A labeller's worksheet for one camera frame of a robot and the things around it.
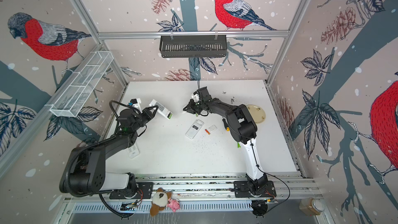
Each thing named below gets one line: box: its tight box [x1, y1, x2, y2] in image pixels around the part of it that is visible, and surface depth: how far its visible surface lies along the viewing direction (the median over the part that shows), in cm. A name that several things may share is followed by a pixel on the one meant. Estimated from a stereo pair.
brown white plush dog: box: [150, 187, 173, 217], surface depth 70 cm
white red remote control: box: [185, 119, 205, 140], surface depth 97 cm
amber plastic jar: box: [298, 197, 326, 216], surface depth 64 cm
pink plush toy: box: [166, 198, 181, 213], surface depth 70 cm
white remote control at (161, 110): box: [148, 99, 174, 121], surface depth 90 cm
